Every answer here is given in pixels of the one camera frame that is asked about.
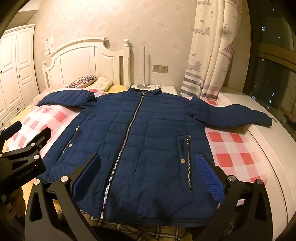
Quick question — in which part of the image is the dark window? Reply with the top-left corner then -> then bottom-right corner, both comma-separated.
245,0 -> 296,124

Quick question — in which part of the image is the yellow plaid cloth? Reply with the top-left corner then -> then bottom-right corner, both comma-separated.
53,201 -> 209,241

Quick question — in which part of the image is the yellow pillow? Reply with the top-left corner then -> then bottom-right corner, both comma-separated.
109,85 -> 127,93

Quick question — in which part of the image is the navy blue puffer jacket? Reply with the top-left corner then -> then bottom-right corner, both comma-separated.
36,88 -> 273,227

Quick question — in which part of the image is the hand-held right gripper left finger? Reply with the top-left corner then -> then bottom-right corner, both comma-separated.
24,153 -> 101,241

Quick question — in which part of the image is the slim pole table lamp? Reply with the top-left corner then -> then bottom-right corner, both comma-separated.
132,46 -> 158,90

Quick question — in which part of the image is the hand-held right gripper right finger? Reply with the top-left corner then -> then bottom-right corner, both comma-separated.
195,152 -> 274,241

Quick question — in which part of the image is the floral embroidered pillow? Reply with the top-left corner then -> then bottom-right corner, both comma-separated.
66,75 -> 97,89

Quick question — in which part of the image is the white window bench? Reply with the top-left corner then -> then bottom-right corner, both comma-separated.
217,91 -> 296,235

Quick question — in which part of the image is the cream fluffy pillow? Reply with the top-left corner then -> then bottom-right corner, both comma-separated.
87,77 -> 113,92

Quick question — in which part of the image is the red checkered bedsheet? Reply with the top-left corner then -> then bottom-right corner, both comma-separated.
5,87 -> 269,209

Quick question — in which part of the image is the white nightstand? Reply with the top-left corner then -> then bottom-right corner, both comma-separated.
129,85 -> 179,96

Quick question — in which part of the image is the wall socket panel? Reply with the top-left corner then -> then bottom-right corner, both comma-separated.
152,65 -> 169,74

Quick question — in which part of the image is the boat print curtain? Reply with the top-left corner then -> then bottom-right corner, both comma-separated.
180,0 -> 251,101

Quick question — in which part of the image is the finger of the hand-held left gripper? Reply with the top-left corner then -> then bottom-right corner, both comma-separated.
0,127 -> 52,173
0,120 -> 23,151

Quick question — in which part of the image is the white wooden headboard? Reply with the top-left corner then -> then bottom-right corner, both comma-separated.
42,38 -> 131,90

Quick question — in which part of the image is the paper wall notice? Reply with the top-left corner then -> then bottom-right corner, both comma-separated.
44,36 -> 55,56

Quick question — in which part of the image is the white wardrobe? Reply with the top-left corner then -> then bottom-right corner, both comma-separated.
0,24 -> 40,127

